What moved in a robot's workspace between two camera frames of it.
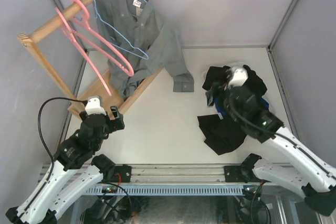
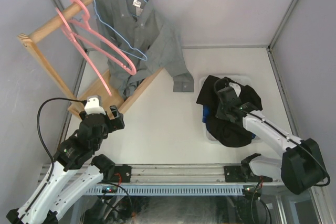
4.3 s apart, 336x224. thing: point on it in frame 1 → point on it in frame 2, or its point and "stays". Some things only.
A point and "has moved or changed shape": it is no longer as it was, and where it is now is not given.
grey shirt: (138, 42) stays
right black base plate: (233, 173) stays
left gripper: (115, 124) stays
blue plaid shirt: (220, 102) → (205, 112)
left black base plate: (125, 171) stays
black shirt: (223, 136) has moved or changed shape
